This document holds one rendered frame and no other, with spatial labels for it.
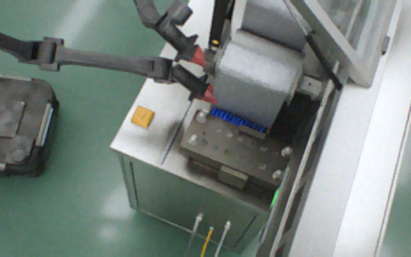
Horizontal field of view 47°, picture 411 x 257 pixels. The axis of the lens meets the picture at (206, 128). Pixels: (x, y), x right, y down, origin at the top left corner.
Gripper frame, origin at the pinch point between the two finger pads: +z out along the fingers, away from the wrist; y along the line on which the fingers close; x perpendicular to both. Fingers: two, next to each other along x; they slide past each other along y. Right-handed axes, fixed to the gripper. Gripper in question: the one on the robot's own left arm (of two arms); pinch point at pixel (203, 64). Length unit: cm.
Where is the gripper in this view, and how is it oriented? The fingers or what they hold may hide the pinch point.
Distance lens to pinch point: 161.7
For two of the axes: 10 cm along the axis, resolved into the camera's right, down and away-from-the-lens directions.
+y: -3.7, 8.3, -4.2
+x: 6.6, -0.8, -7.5
